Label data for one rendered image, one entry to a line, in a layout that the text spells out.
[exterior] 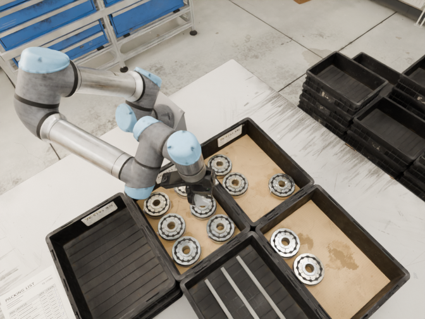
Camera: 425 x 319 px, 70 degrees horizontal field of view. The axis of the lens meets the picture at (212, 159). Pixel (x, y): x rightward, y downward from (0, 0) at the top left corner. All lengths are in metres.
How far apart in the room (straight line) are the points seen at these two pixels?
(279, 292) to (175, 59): 2.45
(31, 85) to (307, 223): 1.00
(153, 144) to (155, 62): 2.38
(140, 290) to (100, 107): 1.97
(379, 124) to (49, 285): 1.98
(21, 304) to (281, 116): 1.40
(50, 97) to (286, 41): 2.65
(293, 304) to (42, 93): 0.99
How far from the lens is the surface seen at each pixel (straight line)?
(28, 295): 1.45
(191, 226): 1.17
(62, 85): 0.99
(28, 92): 0.98
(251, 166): 1.28
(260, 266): 1.13
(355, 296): 1.18
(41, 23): 2.68
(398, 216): 1.49
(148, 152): 0.78
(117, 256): 1.20
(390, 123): 2.24
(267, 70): 2.94
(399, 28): 3.79
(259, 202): 1.21
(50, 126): 0.97
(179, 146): 0.70
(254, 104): 1.67
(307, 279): 1.11
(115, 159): 0.85
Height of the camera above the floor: 1.92
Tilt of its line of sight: 57 degrees down
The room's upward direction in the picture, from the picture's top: 5 degrees counter-clockwise
